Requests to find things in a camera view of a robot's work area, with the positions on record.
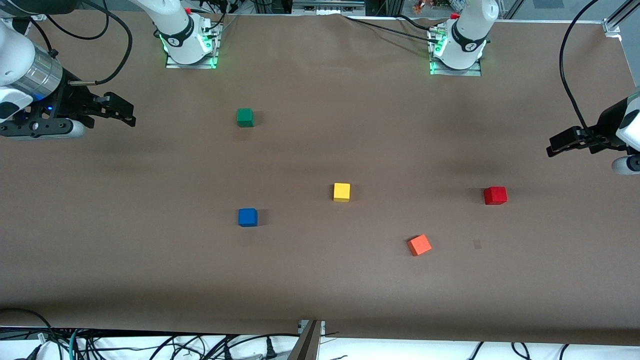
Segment red wooden block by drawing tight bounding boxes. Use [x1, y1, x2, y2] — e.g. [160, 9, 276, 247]
[483, 186, 508, 206]

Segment orange wooden block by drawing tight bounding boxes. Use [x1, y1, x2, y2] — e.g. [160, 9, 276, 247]
[407, 234, 433, 257]

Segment brown paper table cover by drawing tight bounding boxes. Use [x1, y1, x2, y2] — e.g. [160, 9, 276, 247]
[0, 10, 640, 347]

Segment dark metal strut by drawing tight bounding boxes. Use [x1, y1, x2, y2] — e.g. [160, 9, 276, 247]
[286, 321, 321, 360]

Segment left arm black gripper cable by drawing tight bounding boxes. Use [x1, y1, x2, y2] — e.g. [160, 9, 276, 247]
[559, 0, 610, 147]

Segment arm black gripper cable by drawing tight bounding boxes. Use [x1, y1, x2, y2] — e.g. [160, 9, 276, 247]
[30, 0, 134, 87]
[559, 0, 610, 147]

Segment right arm black gripper cable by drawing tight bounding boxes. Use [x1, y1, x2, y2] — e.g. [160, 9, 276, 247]
[30, 0, 134, 87]

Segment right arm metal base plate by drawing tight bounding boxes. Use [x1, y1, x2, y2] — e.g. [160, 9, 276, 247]
[165, 22, 222, 70]

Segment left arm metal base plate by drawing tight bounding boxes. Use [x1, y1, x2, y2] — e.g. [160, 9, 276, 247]
[428, 27, 482, 77]

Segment black base supply cable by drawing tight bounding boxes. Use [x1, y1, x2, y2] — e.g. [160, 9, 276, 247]
[344, 15, 443, 45]
[192, 4, 240, 37]

